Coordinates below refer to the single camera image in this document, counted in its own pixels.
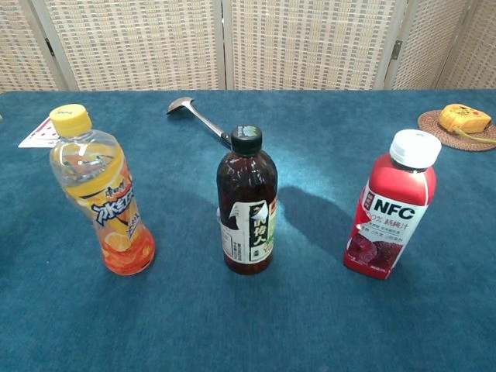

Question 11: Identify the red NFC juice bottle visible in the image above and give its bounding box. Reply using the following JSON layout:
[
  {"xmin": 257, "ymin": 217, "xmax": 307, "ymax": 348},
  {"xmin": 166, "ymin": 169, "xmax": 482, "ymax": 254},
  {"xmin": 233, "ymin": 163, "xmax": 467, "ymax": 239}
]
[{"xmin": 343, "ymin": 129, "xmax": 443, "ymax": 281}]

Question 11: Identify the round woven rattan coaster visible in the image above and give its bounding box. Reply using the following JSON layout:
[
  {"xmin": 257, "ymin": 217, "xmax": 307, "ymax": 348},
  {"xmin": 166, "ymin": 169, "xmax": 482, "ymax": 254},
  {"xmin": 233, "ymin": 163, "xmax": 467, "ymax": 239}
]
[{"xmin": 417, "ymin": 109, "xmax": 496, "ymax": 152}]

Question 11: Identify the dark tea bottle black cap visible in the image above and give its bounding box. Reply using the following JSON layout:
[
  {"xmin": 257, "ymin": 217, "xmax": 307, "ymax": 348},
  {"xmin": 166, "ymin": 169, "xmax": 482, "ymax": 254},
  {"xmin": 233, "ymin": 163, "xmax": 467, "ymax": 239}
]
[{"xmin": 215, "ymin": 125, "xmax": 279, "ymax": 276}]

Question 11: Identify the blue felt tablecloth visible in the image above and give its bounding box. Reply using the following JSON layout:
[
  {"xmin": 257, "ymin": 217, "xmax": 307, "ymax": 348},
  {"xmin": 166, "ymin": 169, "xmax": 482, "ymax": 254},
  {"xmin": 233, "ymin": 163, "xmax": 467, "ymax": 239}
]
[{"xmin": 0, "ymin": 89, "xmax": 496, "ymax": 372}]

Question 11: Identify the playing card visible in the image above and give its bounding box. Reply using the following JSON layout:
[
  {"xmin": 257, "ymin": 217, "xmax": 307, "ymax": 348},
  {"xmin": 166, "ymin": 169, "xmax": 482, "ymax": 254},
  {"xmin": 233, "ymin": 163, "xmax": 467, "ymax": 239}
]
[{"xmin": 17, "ymin": 117, "xmax": 59, "ymax": 149}]

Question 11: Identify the woven folding screen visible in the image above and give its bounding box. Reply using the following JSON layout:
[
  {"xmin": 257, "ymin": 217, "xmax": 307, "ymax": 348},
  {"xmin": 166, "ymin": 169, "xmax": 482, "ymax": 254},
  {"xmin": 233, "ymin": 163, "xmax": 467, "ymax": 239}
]
[{"xmin": 0, "ymin": 0, "xmax": 496, "ymax": 93}]

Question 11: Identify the orange iced tea bottle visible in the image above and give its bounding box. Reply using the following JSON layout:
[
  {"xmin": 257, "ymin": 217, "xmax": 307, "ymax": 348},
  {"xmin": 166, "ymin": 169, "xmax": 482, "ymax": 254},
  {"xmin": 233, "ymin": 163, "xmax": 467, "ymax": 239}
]
[{"xmin": 49, "ymin": 103, "xmax": 157, "ymax": 276}]

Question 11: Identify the steel ladle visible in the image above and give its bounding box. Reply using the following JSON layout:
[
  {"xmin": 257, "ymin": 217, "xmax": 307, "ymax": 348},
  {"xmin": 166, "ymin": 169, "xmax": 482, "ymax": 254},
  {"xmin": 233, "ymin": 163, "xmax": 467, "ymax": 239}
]
[{"xmin": 166, "ymin": 96, "xmax": 233, "ymax": 150}]

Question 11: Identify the yellow tape measure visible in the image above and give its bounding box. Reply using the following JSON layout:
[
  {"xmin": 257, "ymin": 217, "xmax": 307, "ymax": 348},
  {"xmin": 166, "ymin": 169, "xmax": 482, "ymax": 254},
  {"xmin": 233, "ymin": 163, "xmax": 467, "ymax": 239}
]
[{"xmin": 437, "ymin": 102, "xmax": 496, "ymax": 143}]

